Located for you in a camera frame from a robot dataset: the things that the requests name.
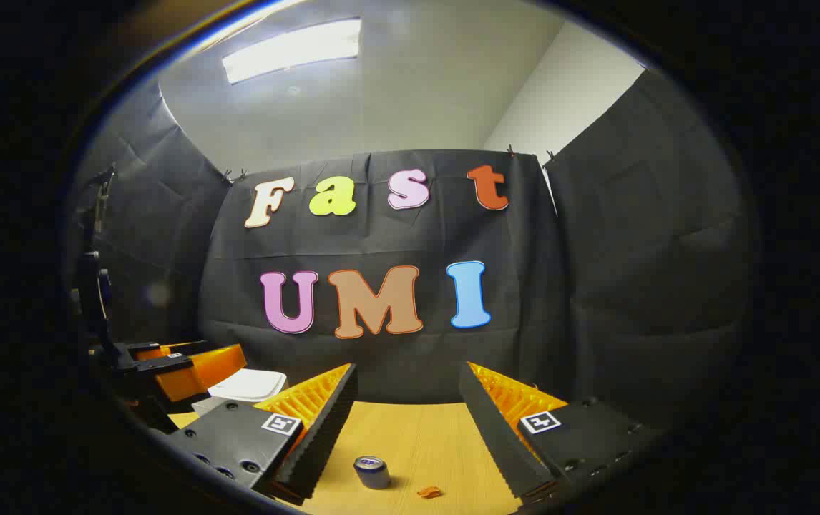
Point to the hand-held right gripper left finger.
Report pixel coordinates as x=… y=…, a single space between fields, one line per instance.
x=324 y=436

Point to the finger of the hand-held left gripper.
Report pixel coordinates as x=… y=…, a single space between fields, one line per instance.
x=167 y=347
x=202 y=368

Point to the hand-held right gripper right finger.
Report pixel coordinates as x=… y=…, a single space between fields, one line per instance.
x=499 y=436

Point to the white desktop garbage bin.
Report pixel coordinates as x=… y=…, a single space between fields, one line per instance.
x=249 y=386

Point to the silver blue pop can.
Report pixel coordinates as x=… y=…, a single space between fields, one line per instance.
x=372 y=473

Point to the orange paper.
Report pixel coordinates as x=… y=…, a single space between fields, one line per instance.
x=429 y=492

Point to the wooden desktop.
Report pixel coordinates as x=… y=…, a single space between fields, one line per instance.
x=424 y=443

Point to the black backdrop cloth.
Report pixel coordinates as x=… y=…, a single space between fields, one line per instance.
x=632 y=286

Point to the ceiling light panel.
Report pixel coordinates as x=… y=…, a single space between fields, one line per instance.
x=292 y=50

